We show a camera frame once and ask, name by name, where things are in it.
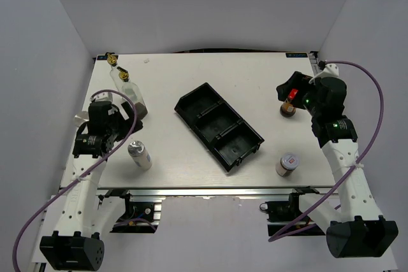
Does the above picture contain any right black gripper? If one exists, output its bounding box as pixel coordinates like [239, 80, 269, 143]
[276, 71, 322, 117]

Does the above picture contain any red-lid sauce jar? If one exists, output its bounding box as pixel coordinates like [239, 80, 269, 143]
[280, 89, 298, 118]

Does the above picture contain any glass bottle with dark sauce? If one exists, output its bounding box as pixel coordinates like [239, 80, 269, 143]
[117, 66, 148, 120]

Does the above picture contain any silver-lid white seasoning bottle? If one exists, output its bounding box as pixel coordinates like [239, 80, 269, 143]
[127, 141, 152, 171]

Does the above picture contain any clear glass gold-spout bottle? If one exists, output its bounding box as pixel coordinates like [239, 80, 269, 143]
[106, 53, 122, 92]

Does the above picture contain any white-label lid spice jar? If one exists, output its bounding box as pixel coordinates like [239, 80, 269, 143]
[275, 152, 300, 177]

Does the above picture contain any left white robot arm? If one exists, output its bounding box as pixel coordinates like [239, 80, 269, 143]
[40, 101, 143, 271]

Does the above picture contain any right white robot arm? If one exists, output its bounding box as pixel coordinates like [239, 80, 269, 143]
[277, 71, 398, 258]

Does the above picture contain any black three-compartment tray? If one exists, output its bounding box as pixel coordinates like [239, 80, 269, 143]
[174, 83, 265, 172]

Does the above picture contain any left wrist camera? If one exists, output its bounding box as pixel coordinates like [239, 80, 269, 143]
[90, 92, 113, 106]

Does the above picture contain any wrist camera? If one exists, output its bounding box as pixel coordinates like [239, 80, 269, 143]
[309, 61, 339, 84]
[90, 92, 113, 106]

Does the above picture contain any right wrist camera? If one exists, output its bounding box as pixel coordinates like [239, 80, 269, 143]
[309, 61, 339, 84]

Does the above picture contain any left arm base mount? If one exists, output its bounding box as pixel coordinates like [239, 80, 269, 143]
[111, 190, 162, 234]

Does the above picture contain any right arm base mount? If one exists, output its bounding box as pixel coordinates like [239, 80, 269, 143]
[259, 187, 324, 237]

